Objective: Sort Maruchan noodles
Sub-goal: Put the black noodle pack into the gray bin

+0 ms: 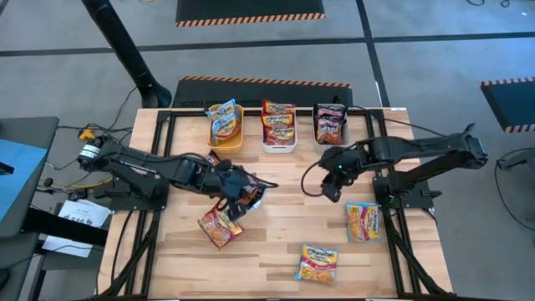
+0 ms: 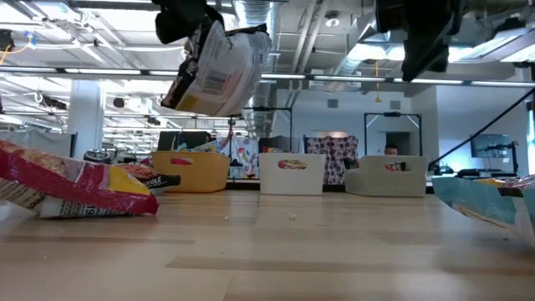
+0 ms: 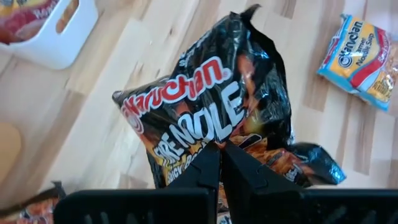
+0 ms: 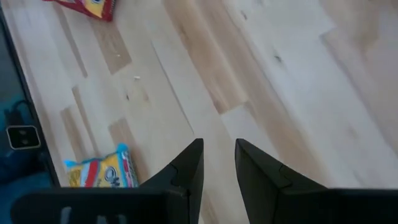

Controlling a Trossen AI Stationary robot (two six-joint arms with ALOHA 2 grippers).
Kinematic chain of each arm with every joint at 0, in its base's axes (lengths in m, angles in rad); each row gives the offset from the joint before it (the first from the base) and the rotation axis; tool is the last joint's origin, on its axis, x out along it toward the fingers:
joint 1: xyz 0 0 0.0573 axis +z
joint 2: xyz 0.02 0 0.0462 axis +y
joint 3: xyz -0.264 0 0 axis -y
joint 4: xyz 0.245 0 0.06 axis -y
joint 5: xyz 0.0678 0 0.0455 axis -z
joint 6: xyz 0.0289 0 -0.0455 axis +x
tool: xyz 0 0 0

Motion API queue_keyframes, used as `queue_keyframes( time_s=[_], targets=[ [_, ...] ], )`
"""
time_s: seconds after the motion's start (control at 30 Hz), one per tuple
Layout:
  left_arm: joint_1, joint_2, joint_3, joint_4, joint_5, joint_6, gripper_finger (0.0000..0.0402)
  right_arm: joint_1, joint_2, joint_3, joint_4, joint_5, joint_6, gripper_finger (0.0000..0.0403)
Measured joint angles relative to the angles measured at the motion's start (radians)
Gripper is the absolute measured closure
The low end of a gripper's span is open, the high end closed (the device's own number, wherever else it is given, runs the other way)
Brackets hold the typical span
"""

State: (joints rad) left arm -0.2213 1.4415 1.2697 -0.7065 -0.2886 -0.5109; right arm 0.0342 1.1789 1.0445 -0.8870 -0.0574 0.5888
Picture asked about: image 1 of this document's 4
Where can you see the white plastic bin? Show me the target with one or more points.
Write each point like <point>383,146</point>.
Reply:
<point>279,149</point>

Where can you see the black striped-edge floor mat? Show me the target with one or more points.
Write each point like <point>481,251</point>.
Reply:
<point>251,8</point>
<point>510,104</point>
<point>259,94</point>

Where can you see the white printed paper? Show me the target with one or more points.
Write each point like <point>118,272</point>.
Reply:
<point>83,213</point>

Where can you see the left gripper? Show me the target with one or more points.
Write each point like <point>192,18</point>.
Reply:
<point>217,177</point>

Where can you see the yellow plug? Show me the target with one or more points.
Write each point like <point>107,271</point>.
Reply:
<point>86,134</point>

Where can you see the orange plastic bin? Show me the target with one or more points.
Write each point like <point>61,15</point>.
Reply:
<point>225,147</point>

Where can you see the grey plastic bin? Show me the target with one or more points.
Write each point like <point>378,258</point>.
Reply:
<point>314,138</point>

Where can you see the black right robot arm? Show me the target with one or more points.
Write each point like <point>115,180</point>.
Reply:
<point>418,146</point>

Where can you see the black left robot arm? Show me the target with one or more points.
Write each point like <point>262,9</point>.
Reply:
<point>138,163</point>

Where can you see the black aluminium rig frame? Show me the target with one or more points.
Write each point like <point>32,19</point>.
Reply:
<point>304,112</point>

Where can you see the grey desk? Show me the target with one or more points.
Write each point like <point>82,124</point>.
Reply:
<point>29,125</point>

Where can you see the blue panel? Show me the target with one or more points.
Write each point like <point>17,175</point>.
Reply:
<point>21,175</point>

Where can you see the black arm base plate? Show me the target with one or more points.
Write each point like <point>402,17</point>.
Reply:
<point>121,205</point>
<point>414,201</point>

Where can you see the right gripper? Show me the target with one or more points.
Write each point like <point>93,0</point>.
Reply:
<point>340,165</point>

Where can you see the white paper sheet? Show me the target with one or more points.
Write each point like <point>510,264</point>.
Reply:
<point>67,246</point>

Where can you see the grey metal stand base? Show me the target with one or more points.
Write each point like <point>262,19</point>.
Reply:
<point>516,159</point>

